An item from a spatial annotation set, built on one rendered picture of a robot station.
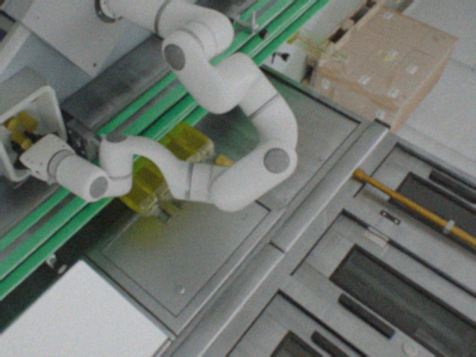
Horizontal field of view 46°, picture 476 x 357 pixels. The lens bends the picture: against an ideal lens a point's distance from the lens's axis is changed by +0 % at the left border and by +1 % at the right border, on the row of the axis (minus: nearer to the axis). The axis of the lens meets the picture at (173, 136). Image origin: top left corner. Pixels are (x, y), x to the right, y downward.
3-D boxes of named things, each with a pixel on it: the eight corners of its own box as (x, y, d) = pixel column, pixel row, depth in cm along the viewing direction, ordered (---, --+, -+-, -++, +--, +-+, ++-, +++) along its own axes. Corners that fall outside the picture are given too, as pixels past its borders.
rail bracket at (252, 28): (226, 24, 168) (262, 42, 162) (227, 3, 162) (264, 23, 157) (234, 17, 170) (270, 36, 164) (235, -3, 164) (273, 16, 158)
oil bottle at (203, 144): (149, 128, 164) (205, 167, 155) (148, 116, 160) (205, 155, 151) (161, 117, 167) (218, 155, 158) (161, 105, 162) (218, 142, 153)
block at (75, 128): (69, 147, 149) (87, 161, 146) (63, 125, 142) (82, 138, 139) (79, 139, 151) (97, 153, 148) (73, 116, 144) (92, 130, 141)
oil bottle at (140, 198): (92, 178, 154) (148, 222, 145) (88, 167, 149) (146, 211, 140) (106, 165, 156) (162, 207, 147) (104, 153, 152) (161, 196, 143)
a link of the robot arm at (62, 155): (58, 195, 125) (51, 191, 126) (87, 171, 128) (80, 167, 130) (45, 173, 120) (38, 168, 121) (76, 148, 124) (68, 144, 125)
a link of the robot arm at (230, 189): (199, 127, 127) (195, 129, 112) (292, 138, 125) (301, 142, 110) (190, 196, 128) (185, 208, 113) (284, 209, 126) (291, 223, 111)
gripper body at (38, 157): (53, 192, 126) (25, 174, 133) (87, 164, 130) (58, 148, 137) (41, 170, 121) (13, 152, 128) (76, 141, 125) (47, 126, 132)
